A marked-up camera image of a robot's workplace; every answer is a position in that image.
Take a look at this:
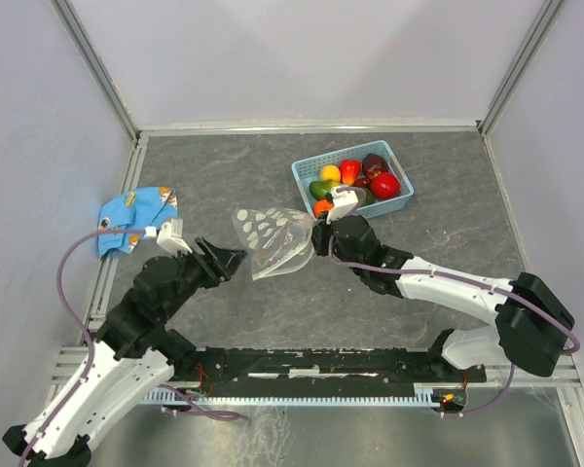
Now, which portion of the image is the red toy wax apple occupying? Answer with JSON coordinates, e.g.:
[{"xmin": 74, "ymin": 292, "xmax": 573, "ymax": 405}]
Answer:
[{"xmin": 340, "ymin": 160, "xmax": 362, "ymax": 186}]

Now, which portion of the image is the blue patterned cloth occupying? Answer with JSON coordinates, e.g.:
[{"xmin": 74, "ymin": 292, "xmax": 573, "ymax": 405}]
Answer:
[{"xmin": 97, "ymin": 186, "xmax": 178, "ymax": 257}]

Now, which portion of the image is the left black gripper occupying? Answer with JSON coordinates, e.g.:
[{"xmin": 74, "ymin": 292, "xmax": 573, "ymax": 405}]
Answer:
[{"xmin": 160, "ymin": 233, "xmax": 248, "ymax": 319}]

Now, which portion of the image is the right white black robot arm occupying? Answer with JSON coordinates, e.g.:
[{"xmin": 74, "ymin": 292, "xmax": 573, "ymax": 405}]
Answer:
[{"xmin": 311, "ymin": 216, "xmax": 579, "ymax": 380}]

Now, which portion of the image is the green yellow toy mango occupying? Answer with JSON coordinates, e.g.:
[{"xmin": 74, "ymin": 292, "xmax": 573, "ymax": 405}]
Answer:
[{"xmin": 309, "ymin": 180, "xmax": 341, "ymax": 201}]

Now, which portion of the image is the dark red toy fruit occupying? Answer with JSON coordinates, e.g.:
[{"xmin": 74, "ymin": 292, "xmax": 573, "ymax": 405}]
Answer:
[{"xmin": 362, "ymin": 153, "xmax": 389, "ymax": 180}]

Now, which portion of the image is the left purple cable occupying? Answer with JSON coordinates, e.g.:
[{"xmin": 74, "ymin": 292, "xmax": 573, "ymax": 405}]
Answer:
[{"xmin": 17, "ymin": 227, "xmax": 150, "ymax": 461}]

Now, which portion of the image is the light blue plastic basket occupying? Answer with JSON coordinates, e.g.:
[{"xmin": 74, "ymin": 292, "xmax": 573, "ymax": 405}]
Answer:
[{"xmin": 291, "ymin": 139, "xmax": 415, "ymax": 234}]

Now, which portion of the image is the light blue cable duct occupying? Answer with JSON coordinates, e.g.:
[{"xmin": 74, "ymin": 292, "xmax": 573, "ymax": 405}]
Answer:
[{"xmin": 140, "ymin": 382, "xmax": 453, "ymax": 405}]

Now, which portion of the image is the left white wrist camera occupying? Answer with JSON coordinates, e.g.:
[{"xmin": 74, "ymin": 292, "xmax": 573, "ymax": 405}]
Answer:
[{"xmin": 144, "ymin": 218, "xmax": 193, "ymax": 256}]

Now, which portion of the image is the small yellow toy peach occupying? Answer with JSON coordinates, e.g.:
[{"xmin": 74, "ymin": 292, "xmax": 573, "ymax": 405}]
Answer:
[{"xmin": 319, "ymin": 164, "xmax": 342, "ymax": 183}]

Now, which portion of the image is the orange toy tangerine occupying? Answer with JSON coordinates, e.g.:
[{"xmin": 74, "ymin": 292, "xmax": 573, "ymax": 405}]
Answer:
[{"xmin": 312, "ymin": 198, "xmax": 333, "ymax": 219}]

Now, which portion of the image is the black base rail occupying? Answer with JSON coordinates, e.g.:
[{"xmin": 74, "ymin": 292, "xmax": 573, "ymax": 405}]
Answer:
[{"xmin": 171, "ymin": 347, "xmax": 487, "ymax": 397}]

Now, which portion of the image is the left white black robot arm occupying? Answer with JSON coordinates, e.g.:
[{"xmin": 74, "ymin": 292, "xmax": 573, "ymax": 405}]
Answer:
[{"xmin": 3, "ymin": 237, "xmax": 247, "ymax": 466}]

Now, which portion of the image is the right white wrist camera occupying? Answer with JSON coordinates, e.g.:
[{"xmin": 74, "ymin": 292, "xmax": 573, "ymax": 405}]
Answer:
[{"xmin": 326, "ymin": 186, "xmax": 366, "ymax": 224}]

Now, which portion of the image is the green orange toy fruit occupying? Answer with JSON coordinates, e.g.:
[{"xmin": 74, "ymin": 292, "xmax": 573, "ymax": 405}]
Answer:
[{"xmin": 363, "ymin": 188, "xmax": 376, "ymax": 206}]

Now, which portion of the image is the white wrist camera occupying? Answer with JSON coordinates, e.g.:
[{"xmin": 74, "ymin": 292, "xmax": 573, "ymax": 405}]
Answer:
[
  {"xmin": 144, "ymin": 218, "xmax": 193, "ymax": 256},
  {"xmin": 326, "ymin": 186, "xmax": 366, "ymax": 224}
]

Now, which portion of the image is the clear dotted zip top bag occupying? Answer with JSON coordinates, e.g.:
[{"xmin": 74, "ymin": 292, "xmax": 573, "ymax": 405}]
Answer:
[{"xmin": 232, "ymin": 207, "xmax": 314, "ymax": 281}]

